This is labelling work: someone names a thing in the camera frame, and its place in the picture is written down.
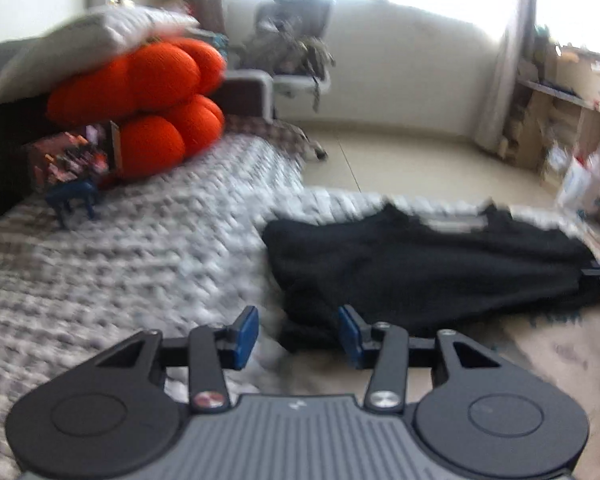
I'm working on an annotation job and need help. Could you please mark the light grey pillow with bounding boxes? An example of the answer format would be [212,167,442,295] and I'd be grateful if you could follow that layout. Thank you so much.
[0,5,201,106]

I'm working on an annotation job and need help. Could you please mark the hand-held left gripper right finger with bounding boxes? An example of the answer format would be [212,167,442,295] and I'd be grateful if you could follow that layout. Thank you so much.
[336,304,507,415]

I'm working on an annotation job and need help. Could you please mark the smartphone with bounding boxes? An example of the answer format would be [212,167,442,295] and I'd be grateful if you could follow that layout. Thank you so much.
[22,122,123,193]

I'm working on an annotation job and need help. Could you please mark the grey backpack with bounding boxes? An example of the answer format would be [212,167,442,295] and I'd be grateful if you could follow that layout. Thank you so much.
[240,15,337,73]

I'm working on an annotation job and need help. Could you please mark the grey checkered knit blanket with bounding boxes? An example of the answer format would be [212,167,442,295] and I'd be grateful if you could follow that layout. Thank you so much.
[0,115,600,480]

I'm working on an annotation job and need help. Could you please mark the beige garment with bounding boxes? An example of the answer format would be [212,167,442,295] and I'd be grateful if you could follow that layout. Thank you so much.
[410,295,600,480]

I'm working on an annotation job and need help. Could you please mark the white paper bag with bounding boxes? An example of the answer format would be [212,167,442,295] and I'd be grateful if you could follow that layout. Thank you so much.
[555,152,600,241]

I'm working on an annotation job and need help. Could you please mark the orange plush cushion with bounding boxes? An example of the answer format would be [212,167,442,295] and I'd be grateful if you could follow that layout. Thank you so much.
[46,37,227,181]

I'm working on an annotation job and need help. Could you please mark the grey office chair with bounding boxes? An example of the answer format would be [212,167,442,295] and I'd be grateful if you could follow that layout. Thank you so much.
[230,0,335,161]

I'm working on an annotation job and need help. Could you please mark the blue chair-shaped phone stand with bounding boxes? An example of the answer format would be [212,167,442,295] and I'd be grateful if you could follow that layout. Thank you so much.
[46,177,101,228]

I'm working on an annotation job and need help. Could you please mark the black shirt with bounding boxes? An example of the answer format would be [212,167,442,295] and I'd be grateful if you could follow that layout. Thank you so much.
[261,202,600,353]

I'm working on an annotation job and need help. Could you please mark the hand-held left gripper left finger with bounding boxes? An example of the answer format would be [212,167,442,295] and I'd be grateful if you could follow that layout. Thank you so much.
[94,305,261,415]

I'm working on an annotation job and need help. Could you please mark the wooden shelf desk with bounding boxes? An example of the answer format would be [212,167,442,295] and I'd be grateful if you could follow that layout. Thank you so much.
[500,25,600,181]

